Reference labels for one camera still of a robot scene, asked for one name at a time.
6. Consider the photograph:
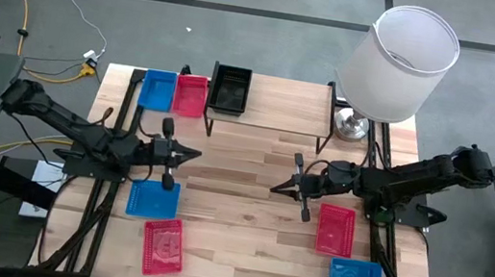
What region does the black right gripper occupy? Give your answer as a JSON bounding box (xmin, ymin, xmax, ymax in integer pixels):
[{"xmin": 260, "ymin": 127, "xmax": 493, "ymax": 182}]
[{"xmin": 266, "ymin": 150, "xmax": 340, "ymax": 227}]

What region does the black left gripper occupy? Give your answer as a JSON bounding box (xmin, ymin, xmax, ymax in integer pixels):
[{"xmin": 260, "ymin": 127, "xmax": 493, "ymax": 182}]
[{"xmin": 143, "ymin": 114, "xmax": 207, "ymax": 195}]

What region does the red plastic basket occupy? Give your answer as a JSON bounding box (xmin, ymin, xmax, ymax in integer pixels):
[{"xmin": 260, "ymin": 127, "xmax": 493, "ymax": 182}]
[
  {"xmin": 136, "ymin": 214, "xmax": 191, "ymax": 277},
  {"xmin": 312, "ymin": 202, "xmax": 359, "ymax": 260},
  {"xmin": 170, "ymin": 72, "xmax": 210, "ymax": 119}
]

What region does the black plastic basket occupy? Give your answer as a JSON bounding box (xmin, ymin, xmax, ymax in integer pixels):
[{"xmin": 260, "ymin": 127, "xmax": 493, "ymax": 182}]
[{"xmin": 206, "ymin": 61, "xmax": 255, "ymax": 118}]

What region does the wooden shelf with black legs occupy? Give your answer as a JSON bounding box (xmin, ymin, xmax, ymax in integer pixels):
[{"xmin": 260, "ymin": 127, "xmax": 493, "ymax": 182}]
[{"xmin": 200, "ymin": 59, "xmax": 342, "ymax": 155}]

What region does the white paper sheet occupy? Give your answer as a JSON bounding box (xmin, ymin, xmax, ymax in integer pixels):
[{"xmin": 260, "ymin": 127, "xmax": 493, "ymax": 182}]
[{"xmin": 17, "ymin": 157, "xmax": 68, "ymax": 223}]

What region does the silver lamp with white shade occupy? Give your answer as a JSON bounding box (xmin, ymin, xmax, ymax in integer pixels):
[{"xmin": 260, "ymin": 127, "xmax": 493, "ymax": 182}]
[{"xmin": 324, "ymin": 0, "xmax": 466, "ymax": 156}]

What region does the black diagonal desk bar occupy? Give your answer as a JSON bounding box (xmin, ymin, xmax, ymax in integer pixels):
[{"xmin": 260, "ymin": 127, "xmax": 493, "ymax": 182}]
[{"xmin": 0, "ymin": 156, "xmax": 63, "ymax": 214}]

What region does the black table frame rail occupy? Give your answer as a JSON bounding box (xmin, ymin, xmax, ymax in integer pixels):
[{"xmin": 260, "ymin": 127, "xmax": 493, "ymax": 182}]
[
  {"xmin": 29, "ymin": 57, "xmax": 151, "ymax": 277},
  {"xmin": 347, "ymin": 105, "xmax": 463, "ymax": 277}
]

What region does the white power adapter with cable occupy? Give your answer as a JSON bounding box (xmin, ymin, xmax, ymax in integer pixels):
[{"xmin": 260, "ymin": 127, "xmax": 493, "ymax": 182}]
[{"xmin": 28, "ymin": 0, "xmax": 113, "ymax": 68}]

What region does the yellow cable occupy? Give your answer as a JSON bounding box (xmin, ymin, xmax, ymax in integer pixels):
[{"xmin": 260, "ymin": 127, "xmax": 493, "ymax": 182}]
[{"xmin": 0, "ymin": 130, "xmax": 74, "ymax": 166}]

